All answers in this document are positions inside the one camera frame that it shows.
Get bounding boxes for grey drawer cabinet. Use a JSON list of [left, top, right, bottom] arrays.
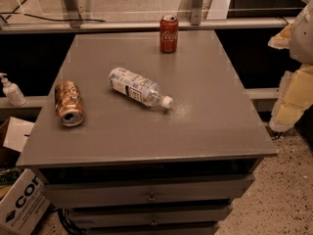
[[18, 30, 276, 235]]

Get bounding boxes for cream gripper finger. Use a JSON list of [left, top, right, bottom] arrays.
[[268, 23, 293, 50], [269, 65, 313, 132]]

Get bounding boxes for white pump dispenser bottle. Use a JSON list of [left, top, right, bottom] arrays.
[[0, 72, 26, 107]]

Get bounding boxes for red coke can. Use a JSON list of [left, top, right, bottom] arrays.
[[159, 14, 178, 53]]

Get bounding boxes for top drawer metal handle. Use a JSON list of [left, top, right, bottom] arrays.
[[147, 192, 157, 203]]

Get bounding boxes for metal bracket post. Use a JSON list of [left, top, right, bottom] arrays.
[[63, 0, 81, 28], [190, 0, 203, 25]]

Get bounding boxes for left metal bracket post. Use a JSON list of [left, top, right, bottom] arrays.
[[63, 0, 81, 28]]

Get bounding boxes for right metal bracket post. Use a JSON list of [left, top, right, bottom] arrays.
[[190, 0, 203, 25]]

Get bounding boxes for clear plastic water bottle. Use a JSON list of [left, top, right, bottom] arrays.
[[108, 68, 173, 109]]

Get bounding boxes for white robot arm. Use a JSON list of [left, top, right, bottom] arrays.
[[268, 0, 313, 132]]

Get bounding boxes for drawer metal handle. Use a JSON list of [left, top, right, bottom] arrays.
[[150, 217, 158, 226], [147, 192, 157, 203]]

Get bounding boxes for white cardboard box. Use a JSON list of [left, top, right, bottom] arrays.
[[0, 117, 50, 235]]

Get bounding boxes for gold crushed soda can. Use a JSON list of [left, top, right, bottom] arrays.
[[55, 81, 85, 127]]

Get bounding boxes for black cables under cabinet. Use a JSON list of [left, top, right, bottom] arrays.
[[57, 208, 86, 235]]

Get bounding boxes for black cable on ledge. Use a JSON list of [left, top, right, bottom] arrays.
[[0, 12, 107, 24]]

